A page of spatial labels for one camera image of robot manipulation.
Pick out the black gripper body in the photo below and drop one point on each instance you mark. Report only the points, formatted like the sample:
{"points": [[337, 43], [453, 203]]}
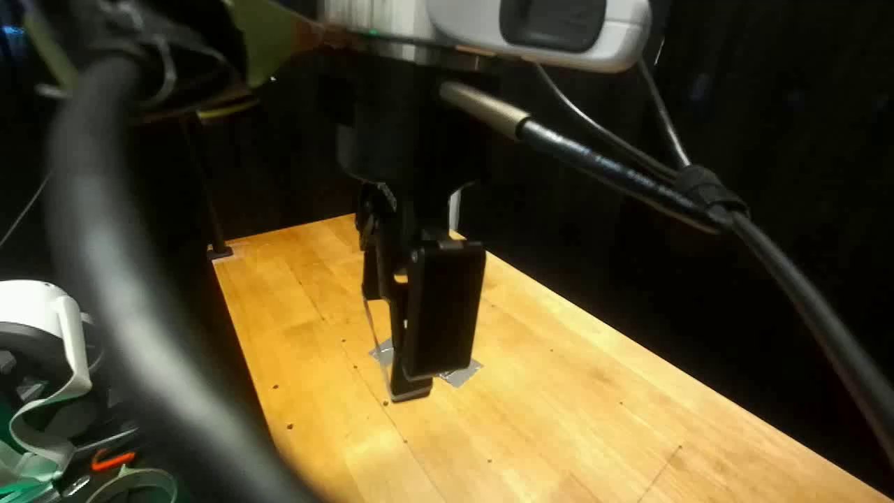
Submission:
{"points": [[410, 129]]}

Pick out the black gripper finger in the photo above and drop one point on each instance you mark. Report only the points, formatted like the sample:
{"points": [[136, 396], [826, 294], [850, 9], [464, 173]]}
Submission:
{"points": [[443, 308], [372, 254]]}

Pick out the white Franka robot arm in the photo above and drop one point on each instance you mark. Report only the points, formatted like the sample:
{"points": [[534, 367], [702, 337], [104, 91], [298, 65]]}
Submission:
{"points": [[449, 24]]}

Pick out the grey tape patch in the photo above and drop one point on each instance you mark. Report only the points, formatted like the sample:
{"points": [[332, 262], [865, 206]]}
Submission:
{"points": [[462, 377]]}

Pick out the black tripod stand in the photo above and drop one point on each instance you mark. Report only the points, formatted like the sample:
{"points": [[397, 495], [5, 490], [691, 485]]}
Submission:
{"points": [[207, 206]]}

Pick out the grey tape roll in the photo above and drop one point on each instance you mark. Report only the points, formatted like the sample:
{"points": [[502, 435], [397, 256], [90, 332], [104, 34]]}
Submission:
{"points": [[142, 480]]}

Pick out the white headset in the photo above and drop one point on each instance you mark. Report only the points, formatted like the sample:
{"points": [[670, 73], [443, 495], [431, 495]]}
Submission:
{"points": [[37, 311]]}

